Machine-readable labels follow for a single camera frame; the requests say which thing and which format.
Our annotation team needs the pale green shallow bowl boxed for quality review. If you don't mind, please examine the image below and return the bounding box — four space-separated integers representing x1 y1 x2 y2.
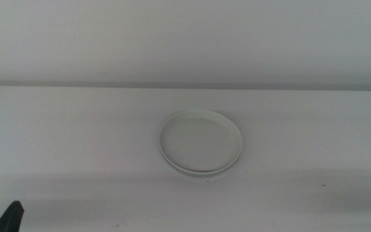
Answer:
159 151 242 177

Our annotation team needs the white shallow bowl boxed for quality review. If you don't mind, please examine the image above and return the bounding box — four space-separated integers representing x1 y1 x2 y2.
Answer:
158 109 243 175

